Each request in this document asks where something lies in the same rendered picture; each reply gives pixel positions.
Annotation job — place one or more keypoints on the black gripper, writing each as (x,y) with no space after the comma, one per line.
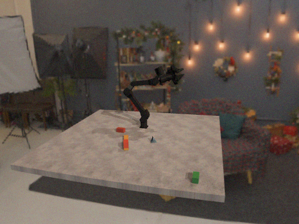
(172,76)

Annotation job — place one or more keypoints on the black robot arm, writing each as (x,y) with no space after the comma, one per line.
(129,93)

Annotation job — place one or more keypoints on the red rectangular block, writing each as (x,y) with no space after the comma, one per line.
(120,130)

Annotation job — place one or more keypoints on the green rectangular block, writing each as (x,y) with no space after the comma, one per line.
(195,177)

